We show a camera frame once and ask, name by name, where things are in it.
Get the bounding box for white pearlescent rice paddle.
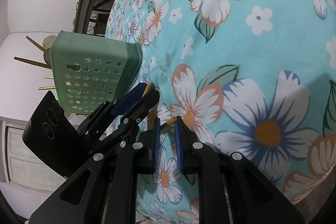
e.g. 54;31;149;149
42;35;56;50

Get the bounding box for white panel door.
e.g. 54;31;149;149
1;122;65;193

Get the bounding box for green perforated utensil holder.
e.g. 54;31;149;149
50;31;142;115

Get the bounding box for floral blue quilt cover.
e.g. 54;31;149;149
105;0;335;211

